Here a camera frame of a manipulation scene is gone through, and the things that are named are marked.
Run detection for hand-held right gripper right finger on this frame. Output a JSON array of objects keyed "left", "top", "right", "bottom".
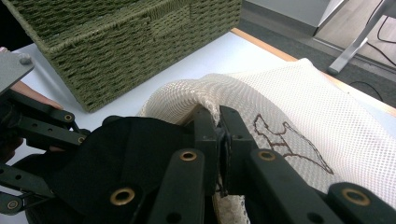
[{"left": 219, "top": 105, "right": 260, "bottom": 196}]

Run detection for green woven basket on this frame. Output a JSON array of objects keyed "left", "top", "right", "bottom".
[{"left": 1, "top": 0, "right": 243, "bottom": 113}]

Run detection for black floor cable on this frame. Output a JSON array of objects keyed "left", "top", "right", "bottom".
[{"left": 348, "top": 79, "right": 385, "bottom": 104}]

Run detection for dark cloth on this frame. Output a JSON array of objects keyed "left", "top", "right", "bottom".
[{"left": 13, "top": 115, "right": 198, "bottom": 224}]

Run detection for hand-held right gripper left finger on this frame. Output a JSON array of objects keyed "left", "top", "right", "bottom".
[{"left": 186, "top": 105, "right": 219, "bottom": 198}]

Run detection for tangled black cables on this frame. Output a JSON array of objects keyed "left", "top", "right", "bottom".
[{"left": 364, "top": 0, "right": 396, "bottom": 68}]

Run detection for white table mat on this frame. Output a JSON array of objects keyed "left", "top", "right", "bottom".
[{"left": 0, "top": 32, "right": 396, "bottom": 224}]

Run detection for cream mesh laundry bag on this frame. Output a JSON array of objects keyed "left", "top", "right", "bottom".
[{"left": 136, "top": 57, "right": 396, "bottom": 224}]

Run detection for white cabinet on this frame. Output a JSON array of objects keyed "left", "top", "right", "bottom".
[{"left": 242, "top": 0, "right": 350, "bottom": 37}]

